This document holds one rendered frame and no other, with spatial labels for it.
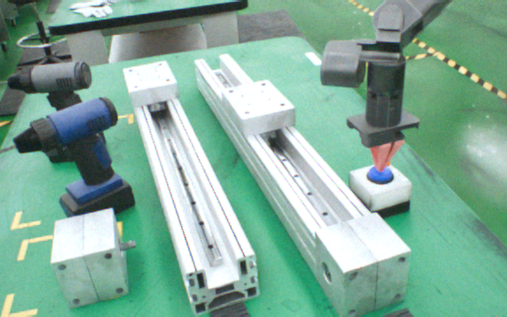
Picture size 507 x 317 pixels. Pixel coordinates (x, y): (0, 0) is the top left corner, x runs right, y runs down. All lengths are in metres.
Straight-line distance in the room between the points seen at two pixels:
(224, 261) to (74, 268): 0.22
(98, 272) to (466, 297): 0.53
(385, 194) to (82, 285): 0.50
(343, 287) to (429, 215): 0.29
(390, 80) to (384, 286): 0.30
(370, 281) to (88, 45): 2.01
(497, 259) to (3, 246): 0.83
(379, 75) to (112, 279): 0.50
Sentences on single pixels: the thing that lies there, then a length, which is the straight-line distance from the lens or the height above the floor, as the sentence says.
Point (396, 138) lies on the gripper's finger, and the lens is 0.81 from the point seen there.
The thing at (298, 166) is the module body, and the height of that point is 0.83.
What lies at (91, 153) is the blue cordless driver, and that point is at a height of 0.91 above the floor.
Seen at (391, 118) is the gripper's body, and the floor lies 0.97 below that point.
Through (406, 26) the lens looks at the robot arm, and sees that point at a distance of 0.78.
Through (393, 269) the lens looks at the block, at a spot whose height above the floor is 0.85.
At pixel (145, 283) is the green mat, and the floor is 0.78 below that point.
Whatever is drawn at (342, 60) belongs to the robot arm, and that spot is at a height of 1.06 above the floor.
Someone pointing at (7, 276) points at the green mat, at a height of 0.78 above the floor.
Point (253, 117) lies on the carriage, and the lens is 0.95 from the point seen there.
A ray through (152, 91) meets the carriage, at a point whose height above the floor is 0.90.
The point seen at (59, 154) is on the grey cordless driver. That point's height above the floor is 0.80.
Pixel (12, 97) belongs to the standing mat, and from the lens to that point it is 3.93.
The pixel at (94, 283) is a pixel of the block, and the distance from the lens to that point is 0.78.
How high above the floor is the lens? 1.33
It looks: 31 degrees down
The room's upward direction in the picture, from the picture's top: 5 degrees counter-clockwise
